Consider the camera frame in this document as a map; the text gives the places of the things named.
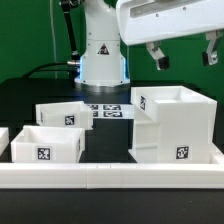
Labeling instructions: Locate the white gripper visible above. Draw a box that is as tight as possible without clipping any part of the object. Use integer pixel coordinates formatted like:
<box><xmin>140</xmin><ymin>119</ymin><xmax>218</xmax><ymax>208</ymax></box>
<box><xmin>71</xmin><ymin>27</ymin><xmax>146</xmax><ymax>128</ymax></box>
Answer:
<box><xmin>116</xmin><ymin>0</ymin><xmax>224</xmax><ymax>70</ymax></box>

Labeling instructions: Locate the white front drawer box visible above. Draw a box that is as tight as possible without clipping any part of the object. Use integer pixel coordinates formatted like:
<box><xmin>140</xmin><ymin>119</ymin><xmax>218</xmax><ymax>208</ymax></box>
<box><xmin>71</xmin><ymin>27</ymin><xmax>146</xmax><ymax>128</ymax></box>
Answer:
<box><xmin>11</xmin><ymin>126</ymin><xmax>85</xmax><ymax>163</ymax></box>

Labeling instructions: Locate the white drawer box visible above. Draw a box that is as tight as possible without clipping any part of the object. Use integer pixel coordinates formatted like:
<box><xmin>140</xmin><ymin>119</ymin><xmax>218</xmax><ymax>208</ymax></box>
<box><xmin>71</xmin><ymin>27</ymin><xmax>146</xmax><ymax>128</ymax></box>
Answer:
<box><xmin>11</xmin><ymin>126</ymin><xmax>85</xmax><ymax>163</ymax></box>
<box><xmin>36</xmin><ymin>101</ymin><xmax>93</xmax><ymax>130</ymax></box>

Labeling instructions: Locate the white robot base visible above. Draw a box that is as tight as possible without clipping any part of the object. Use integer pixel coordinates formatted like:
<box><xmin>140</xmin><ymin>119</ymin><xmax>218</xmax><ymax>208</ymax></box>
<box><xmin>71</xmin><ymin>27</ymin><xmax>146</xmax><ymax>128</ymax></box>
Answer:
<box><xmin>75</xmin><ymin>0</ymin><xmax>130</xmax><ymax>87</ymax></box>

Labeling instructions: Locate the white rear drawer box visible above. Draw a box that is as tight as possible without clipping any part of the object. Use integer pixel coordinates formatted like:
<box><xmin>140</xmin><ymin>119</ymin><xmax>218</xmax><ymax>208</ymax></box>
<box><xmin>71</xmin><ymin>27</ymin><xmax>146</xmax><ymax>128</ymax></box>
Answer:
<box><xmin>36</xmin><ymin>101</ymin><xmax>93</xmax><ymax>130</ymax></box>

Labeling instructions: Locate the fiducial marker sheet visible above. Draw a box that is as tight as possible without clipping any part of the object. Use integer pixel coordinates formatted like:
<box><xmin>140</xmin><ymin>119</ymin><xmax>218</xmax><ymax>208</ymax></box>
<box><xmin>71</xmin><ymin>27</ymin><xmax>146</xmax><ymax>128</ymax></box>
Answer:
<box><xmin>88</xmin><ymin>104</ymin><xmax>134</xmax><ymax>119</ymax></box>

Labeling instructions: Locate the white block at left edge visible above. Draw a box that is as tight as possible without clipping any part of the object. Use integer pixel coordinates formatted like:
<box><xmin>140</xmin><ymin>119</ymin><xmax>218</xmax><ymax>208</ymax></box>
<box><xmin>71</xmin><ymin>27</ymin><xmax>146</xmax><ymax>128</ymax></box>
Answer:
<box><xmin>0</xmin><ymin>127</ymin><xmax>9</xmax><ymax>156</ymax></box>

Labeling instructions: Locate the white drawer cabinet frame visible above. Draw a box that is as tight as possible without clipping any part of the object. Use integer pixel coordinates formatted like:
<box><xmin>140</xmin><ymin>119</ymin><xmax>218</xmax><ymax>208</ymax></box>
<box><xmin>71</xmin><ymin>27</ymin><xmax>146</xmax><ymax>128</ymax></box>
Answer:
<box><xmin>130</xmin><ymin>86</ymin><xmax>217</xmax><ymax>164</ymax></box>

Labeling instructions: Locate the black cable on table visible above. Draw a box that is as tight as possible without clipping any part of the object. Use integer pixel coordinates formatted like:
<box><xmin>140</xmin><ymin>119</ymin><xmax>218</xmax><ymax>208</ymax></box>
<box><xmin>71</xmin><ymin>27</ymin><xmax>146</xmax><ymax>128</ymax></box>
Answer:
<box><xmin>21</xmin><ymin>59</ymin><xmax>82</xmax><ymax>79</ymax></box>

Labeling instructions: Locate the white front barrier rail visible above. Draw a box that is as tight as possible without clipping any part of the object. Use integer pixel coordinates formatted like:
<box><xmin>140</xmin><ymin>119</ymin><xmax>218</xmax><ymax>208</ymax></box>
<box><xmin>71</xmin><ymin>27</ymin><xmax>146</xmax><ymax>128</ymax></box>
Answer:
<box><xmin>0</xmin><ymin>147</ymin><xmax>224</xmax><ymax>189</ymax></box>

